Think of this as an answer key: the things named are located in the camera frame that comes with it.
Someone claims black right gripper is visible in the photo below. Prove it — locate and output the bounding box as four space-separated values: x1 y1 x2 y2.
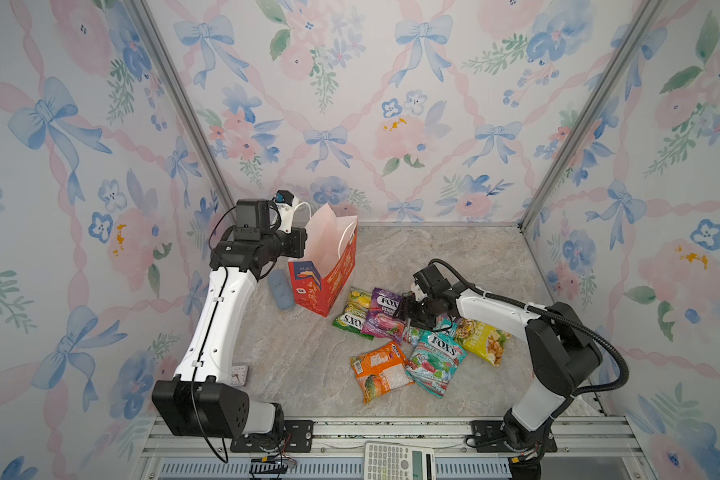
390 297 439 331

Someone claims teal Fox's candy packet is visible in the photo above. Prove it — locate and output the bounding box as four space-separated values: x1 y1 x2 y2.
405 331 467 398

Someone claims purple Fox's berries packet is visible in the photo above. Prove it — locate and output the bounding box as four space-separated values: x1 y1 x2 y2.
361 288 406 343

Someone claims red paper gift bag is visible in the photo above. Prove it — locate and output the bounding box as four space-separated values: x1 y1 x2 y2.
288 205 358 317

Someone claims yellow green Fox's packet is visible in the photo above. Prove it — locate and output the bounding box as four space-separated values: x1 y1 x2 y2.
332 287 373 340

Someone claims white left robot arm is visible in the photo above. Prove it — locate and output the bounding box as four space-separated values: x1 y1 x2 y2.
152 190 307 444

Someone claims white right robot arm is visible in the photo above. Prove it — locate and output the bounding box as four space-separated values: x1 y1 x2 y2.
397 264 602 452

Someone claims pink fruit candy packet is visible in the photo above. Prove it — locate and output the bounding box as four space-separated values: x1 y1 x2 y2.
403 325 454 347

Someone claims light blue oblong object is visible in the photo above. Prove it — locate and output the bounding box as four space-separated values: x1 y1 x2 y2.
267 270 295 311

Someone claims yellow nut snack packet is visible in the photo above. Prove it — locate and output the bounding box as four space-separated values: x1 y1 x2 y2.
453 318 511 366

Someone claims orange snack packet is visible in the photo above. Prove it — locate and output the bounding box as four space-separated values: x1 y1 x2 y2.
350 341 414 404

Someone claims small square clock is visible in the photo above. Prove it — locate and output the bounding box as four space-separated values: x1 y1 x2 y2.
230 365 249 387

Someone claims white calculator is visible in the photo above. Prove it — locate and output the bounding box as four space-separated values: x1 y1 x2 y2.
363 442 437 480

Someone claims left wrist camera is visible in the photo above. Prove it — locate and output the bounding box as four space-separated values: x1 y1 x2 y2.
273 190 313 234

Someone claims black corrugated cable conduit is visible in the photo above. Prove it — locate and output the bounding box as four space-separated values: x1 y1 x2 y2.
428 258 630 397

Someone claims aluminium left corner post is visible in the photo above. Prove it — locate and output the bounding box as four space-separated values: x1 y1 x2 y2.
124 0 234 209

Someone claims aluminium corner post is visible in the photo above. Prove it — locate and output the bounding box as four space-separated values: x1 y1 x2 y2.
124 0 234 209
518 0 666 234

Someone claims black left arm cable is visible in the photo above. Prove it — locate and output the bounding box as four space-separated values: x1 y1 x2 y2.
188 206 241 464

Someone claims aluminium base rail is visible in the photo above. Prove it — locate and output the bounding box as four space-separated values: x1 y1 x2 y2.
131 417 658 479

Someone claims aluminium right corner post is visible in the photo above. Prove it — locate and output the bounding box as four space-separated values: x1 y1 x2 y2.
518 0 666 234

